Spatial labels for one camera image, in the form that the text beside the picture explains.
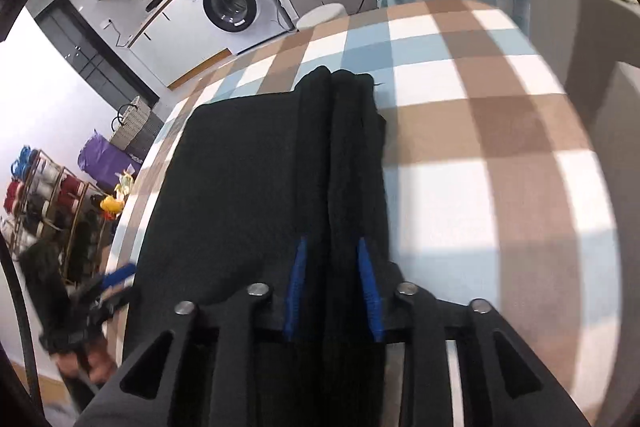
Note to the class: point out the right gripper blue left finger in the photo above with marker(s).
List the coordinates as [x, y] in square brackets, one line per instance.
[295, 290]

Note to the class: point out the white kitchen cabinet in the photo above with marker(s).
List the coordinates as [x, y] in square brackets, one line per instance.
[177, 42]

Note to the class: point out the white washing machine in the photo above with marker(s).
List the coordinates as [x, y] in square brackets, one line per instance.
[235, 25]

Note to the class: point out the purple bag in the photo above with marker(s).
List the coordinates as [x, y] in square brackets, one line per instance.
[104, 162]

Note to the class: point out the plaid checkered blanket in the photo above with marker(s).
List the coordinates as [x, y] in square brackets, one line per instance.
[493, 186]

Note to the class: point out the shoe rack with shoes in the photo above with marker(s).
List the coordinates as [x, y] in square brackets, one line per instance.
[46, 202]

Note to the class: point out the black knit sweater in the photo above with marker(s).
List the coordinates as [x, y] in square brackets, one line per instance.
[250, 177]

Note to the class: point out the left hand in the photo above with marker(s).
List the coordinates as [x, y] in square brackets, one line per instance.
[93, 360]

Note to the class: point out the woven laundry basket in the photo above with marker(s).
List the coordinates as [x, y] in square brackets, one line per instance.
[135, 128]

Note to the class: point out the round white stool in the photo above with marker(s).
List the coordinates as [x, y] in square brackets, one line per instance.
[322, 14]

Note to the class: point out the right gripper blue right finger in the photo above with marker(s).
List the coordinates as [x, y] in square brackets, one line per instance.
[370, 292]

